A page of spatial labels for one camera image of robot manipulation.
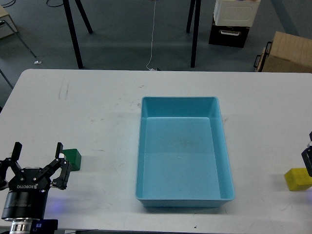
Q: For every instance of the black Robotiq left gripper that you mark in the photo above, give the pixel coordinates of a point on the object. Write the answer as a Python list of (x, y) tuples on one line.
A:
[(28, 189)]

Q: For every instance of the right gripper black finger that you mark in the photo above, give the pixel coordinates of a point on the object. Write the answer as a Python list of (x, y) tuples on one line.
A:
[(307, 156)]

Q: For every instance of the yellow cube block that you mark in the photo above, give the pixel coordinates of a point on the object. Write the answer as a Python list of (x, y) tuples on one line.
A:
[(298, 179)]

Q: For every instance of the green cube block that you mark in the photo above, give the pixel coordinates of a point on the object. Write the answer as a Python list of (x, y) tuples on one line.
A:
[(74, 157)]

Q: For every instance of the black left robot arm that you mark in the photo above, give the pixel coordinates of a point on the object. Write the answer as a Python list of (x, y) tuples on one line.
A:
[(25, 226)]

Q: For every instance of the light blue plastic bin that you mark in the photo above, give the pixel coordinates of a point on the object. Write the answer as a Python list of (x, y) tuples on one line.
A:
[(182, 154)]

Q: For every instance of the wooden desk with metal leg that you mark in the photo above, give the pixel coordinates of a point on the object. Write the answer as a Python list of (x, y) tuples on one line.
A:
[(7, 28)]

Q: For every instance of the black table leg right pair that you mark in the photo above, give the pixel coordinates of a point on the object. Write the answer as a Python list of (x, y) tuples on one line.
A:
[(193, 19)]

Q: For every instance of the wooden cabinet with black handles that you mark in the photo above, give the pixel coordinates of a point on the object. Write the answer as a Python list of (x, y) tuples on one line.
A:
[(286, 53)]

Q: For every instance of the black storage box with handle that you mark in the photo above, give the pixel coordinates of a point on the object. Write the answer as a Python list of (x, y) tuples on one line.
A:
[(232, 36)]

